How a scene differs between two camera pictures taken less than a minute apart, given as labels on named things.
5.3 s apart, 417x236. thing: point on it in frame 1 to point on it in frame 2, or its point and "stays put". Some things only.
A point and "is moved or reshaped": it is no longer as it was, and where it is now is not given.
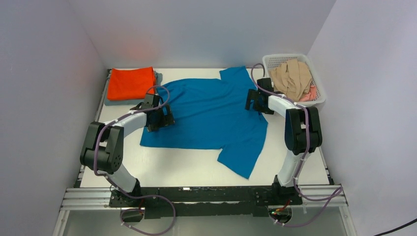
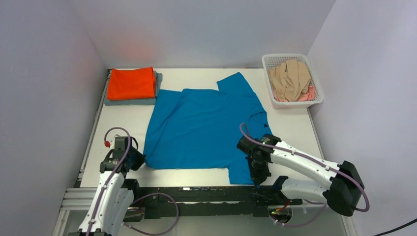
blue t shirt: x=212 y=113 is moved or reshaped
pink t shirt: x=311 y=96 stays put
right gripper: x=254 y=94 to x=258 y=177
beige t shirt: x=292 y=78 stays put
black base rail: x=187 y=202 stays put
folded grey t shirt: x=158 y=78 stays put
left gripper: x=165 y=120 to x=140 y=160
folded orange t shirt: x=130 y=83 stays put
